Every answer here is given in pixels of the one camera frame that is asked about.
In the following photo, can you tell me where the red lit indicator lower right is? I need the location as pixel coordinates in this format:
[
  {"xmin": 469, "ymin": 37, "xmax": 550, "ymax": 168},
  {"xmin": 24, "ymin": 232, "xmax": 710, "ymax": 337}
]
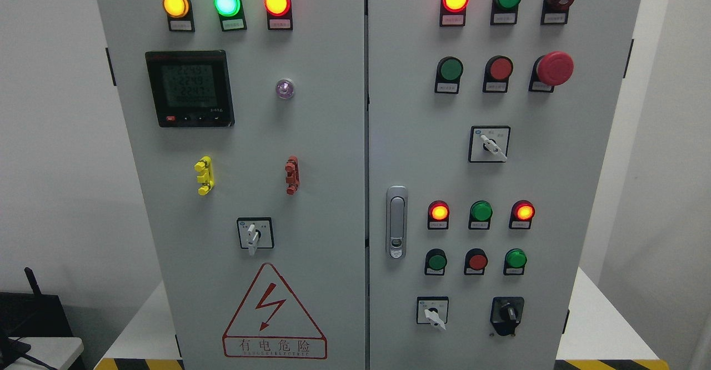
[{"xmin": 508, "ymin": 199, "xmax": 535, "ymax": 230}]

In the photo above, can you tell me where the red push button upper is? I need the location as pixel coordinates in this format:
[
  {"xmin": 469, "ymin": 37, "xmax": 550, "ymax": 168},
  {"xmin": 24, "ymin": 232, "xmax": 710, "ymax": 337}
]
[{"xmin": 482, "ymin": 54, "xmax": 513, "ymax": 93}]

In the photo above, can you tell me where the red push button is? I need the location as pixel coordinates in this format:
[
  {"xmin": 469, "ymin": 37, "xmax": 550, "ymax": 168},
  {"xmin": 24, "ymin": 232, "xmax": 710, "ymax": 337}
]
[
  {"xmin": 464, "ymin": 248, "xmax": 488, "ymax": 276},
  {"xmin": 482, "ymin": 54, "xmax": 513, "ymax": 93}
]

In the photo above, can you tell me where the grey left cabinet door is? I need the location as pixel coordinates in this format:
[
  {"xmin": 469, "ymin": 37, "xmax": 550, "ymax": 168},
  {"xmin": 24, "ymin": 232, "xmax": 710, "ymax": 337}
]
[{"xmin": 97, "ymin": 0, "xmax": 367, "ymax": 369}]

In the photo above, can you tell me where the small clear lamp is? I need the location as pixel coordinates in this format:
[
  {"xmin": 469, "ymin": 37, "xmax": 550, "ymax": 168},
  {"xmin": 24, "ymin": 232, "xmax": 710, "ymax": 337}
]
[{"xmin": 275, "ymin": 78, "xmax": 295, "ymax": 99}]

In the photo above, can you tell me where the green push button upper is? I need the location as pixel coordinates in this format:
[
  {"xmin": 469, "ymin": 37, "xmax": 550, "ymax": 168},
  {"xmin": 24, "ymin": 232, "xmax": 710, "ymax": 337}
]
[{"xmin": 434, "ymin": 56, "xmax": 464, "ymax": 94}]

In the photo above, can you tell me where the red terminal connector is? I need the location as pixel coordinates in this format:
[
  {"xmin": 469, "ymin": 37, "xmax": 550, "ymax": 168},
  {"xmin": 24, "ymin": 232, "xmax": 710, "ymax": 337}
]
[{"xmin": 284, "ymin": 156, "xmax": 300, "ymax": 196}]

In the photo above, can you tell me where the yellow indicator light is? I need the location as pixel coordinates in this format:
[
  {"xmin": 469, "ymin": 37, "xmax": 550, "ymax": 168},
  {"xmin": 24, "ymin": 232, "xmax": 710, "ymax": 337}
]
[{"xmin": 162, "ymin": 0, "xmax": 195, "ymax": 32}]

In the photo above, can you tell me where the silver door handle lock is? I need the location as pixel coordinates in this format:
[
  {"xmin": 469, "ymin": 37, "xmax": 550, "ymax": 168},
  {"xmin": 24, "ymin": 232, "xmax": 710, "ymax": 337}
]
[{"xmin": 386, "ymin": 186, "xmax": 408, "ymax": 259}]

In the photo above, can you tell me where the green push button lower left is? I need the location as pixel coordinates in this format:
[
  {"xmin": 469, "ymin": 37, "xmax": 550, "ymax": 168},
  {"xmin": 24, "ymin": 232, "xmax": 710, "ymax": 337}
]
[{"xmin": 424, "ymin": 248, "xmax": 448, "ymax": 276}]

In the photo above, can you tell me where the lower white rotary switch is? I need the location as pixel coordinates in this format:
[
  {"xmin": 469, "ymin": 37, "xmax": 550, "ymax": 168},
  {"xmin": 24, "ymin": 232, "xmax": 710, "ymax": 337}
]
[{"xmin": 416, "ymin": 296, "xmax": 449, "ymax": 331}]

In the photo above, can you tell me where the black rotary selector switch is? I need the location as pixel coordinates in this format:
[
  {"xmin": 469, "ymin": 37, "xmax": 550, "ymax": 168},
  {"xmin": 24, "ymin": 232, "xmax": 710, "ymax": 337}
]
[{"xmin": 490, "ymin": 297, "xmax": 525, "ymax": 336}]

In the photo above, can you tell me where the red electrical hazard sticker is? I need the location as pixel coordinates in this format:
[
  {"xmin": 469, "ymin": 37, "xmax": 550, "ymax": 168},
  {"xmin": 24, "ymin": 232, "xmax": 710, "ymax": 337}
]
[{"xmin": 222, "ymin": 263, "xmax": 328, "ymax": 359}]

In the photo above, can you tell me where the grey right cabinet door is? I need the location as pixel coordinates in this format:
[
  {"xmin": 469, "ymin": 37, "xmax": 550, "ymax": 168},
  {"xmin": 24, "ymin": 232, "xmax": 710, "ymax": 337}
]
[{"xmin": 368, "ymin": 0, "xmax": 640, "ymax": 369}]

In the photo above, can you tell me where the green lit indicator light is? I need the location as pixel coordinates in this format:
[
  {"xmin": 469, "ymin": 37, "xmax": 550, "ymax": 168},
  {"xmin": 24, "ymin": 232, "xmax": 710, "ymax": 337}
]
[{"xmin": 213, "ymin": 0, "xmax": 247, "ymax": 32}]

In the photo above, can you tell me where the grey cabinet door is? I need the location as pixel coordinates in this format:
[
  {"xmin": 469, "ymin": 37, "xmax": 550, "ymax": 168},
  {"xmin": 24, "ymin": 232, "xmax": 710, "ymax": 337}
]
[
  {"xmin": 368, "ymin": 0, "xmax": 640, "ymax": 369},
  {"xmin": 97, "ymin": 0, "xmax": 367, "ymax": 369}
]

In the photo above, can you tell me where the black box with antenna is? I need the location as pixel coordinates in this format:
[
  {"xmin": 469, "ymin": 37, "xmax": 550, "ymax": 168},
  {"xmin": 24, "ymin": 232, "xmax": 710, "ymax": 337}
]
[{"xmin": 1, "ymin": 268, "xmax": 74, "ymax": 337}]

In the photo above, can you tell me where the black digital power meter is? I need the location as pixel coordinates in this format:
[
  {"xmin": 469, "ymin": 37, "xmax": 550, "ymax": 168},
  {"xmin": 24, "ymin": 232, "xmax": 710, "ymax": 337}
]
[{"xmin": 145, "ymin": 49, "xmax": 234, "ymax": 128}]

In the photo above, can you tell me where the red lit indicator light left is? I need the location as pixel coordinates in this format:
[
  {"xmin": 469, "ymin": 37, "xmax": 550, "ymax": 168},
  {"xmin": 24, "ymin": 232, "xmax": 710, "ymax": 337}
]
[{"xmin": 264, "ymin": 0, "xmax": 294, "ymax": 31}]

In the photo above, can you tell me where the white platform with hazard stripe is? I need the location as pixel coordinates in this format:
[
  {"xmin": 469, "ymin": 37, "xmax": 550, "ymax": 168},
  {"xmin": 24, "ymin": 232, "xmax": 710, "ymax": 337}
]
[{"xmin": 96, "ymin": 269, "xmax": 668, "ymax": 369}]

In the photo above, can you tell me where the door rotary switch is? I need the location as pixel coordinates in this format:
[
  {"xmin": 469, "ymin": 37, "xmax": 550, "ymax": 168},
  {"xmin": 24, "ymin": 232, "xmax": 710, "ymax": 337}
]
[{"xmin": 236, "ymin": 217, "xmax": 275, "ymax": 256}]

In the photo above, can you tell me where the green push button lower right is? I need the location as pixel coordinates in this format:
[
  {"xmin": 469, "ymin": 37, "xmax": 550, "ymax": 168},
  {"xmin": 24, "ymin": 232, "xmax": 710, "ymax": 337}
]
[{"xmin": 503, "ymin": 248, "xmax": 527, "ymax": 276}]

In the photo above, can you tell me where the green indicator top right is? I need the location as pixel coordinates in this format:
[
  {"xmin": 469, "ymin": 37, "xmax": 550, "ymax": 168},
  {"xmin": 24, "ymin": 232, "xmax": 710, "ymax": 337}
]
[{"xmin": 490, "ymin": 0, "xmax": 522, "ymax": 26}]

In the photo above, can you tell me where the dark red buzzer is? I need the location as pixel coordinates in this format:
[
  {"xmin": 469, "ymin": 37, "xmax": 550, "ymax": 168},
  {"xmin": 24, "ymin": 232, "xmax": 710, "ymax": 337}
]
[{"xmin": 540, "ymin": 0, "xmax": 575, "ymax": 26}]

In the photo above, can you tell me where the white side table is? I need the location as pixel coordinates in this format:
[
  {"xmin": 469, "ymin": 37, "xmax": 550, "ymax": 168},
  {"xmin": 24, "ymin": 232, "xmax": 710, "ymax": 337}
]
[{"xmin": 20, "ymin": 337, "xmax": 86, "ymax": 369}]

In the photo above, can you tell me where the red push button lower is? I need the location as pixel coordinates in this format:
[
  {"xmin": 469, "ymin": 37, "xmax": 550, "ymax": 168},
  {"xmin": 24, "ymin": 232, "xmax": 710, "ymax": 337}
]
[{"xmin": 464, "ymin": 248, "xmax": 488, "ymax": 276}]

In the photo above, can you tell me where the yellow terminal connector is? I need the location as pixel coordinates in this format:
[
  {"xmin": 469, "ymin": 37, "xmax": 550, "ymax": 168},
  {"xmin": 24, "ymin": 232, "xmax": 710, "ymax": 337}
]
[{"xmin": 194, "ymin": 156, "xmax": 215, "ymax": 196}]

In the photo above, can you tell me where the red lit indicator lower left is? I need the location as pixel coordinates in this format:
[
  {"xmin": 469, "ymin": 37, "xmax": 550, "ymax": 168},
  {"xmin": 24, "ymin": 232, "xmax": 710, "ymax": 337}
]
[{"xmin": 427, "ymin": 200, "xmax": 450, "ymax": 230}]

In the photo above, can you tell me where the green push button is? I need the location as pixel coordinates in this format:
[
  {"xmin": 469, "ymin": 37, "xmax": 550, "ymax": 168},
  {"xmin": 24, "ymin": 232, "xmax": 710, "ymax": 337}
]
[
  {"xmin": 503, "ymin": 248, "xmax": 527, "ymax": 276},
  {"xmin": 434, "ymin": 56, "xmax": 464, "ymax": 94},
  {"xmin": 424, "ymin": 248, "xmax": 448, "ymax": 276}
]

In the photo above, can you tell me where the upper right rotary switch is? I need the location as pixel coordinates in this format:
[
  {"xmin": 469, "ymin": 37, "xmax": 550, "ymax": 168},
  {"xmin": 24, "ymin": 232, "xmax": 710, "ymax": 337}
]
[{"xmin": 469, "ymin": 126, "xmax": 511, "ymax": 163}]

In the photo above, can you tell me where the green indicator lower middle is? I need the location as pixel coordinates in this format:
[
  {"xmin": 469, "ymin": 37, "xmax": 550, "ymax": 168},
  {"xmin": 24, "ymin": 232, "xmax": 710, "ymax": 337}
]
[{"xmin": 469, "ymin": 200, "xmax": 493, "ymax": 230}]

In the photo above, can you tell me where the red emergency stop button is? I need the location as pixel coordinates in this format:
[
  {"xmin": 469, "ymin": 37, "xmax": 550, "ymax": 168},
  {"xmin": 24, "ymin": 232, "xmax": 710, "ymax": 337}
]
[{"xmin": 528, "ymin": 51, "xmax": 574, "ymax": 93}]

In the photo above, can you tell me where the red lit indicator top right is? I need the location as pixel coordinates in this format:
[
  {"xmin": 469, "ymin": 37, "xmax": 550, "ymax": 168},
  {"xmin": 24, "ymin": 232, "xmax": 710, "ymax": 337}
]
[{"xmin": 439, "ymin": 0, "xmax": 469, "ymax": 27}]

